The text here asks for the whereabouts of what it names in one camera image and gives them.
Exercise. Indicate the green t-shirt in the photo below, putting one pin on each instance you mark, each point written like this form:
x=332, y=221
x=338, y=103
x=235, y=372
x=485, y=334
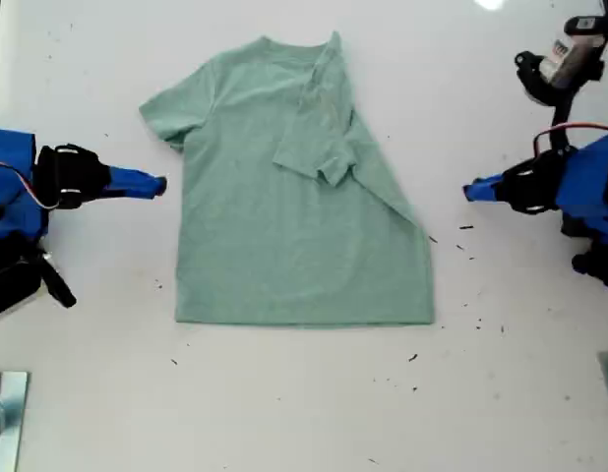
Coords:
x=284, y=236

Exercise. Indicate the black camera stalk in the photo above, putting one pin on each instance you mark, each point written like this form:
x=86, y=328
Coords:
x=560, y=105
x=58, y=282

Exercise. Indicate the black camera box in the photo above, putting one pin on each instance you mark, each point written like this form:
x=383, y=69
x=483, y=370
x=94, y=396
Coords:
x=572, y=49
x=14, y=290

